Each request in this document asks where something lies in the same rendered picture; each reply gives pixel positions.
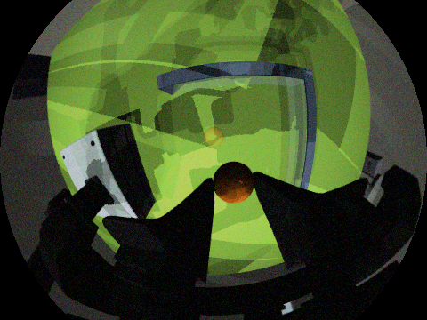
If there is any clear l-shaped low wall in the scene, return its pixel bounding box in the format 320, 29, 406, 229
161, 75, 307, 188

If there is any dark brown ball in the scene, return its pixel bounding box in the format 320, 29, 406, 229
213, 161, 254, 203

